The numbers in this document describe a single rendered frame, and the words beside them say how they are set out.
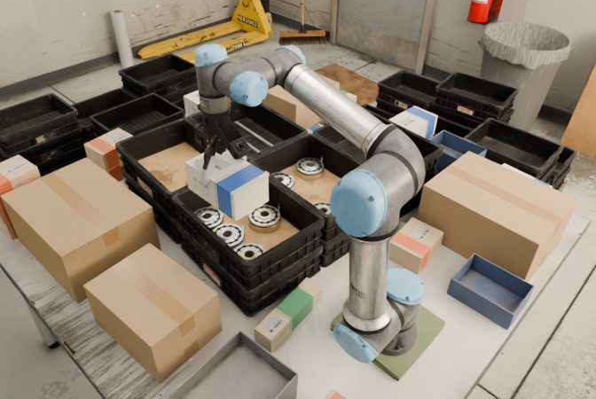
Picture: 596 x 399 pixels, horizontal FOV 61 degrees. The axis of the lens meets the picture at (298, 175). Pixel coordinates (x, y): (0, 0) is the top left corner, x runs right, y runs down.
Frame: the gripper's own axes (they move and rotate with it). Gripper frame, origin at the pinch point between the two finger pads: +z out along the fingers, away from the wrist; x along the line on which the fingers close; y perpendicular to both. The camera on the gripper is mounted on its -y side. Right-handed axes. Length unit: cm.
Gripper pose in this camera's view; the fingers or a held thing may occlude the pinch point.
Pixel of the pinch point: (226, 176)
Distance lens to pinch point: 136.4
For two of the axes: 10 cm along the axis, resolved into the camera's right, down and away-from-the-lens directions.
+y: -7.3, -4.1, 5.5
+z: -0.1, 8.1, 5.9
